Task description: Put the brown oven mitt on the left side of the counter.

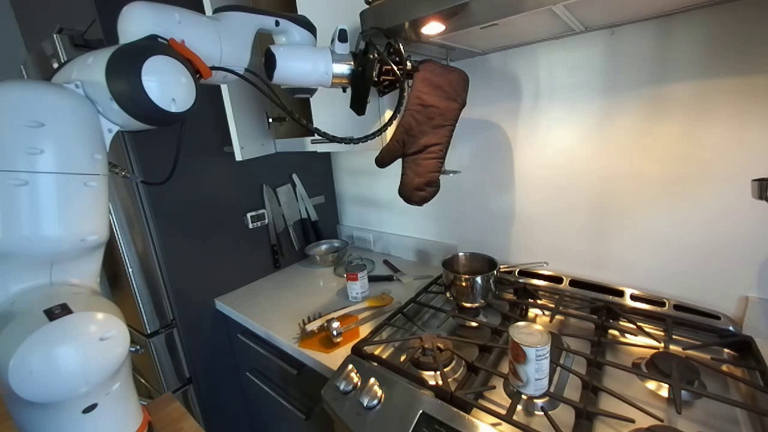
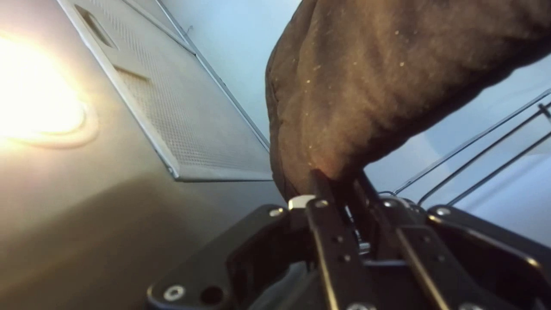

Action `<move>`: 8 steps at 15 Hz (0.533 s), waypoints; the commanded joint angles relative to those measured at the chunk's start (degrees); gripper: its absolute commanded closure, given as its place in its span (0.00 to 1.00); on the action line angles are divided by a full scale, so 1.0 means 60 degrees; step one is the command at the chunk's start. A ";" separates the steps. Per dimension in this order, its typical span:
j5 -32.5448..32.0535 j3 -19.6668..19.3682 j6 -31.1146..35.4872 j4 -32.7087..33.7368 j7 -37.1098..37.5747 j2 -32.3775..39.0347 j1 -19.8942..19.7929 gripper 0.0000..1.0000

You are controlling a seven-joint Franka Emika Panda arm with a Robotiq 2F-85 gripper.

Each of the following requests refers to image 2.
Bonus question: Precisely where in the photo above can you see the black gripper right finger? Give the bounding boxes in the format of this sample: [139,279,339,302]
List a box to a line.
[356,173,551,310]

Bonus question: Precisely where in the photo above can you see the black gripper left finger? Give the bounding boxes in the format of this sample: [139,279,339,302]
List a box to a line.
[144,169,371,310]

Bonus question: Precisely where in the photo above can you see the brown oven mitt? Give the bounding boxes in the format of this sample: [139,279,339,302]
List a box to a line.
[263,0,551,204]

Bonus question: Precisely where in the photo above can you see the glowing hood lamp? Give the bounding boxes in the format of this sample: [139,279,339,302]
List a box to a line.
[0,28,99,152]

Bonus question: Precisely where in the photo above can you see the metal utensil rail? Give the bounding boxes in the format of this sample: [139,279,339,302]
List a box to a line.
[394,88,551,207]

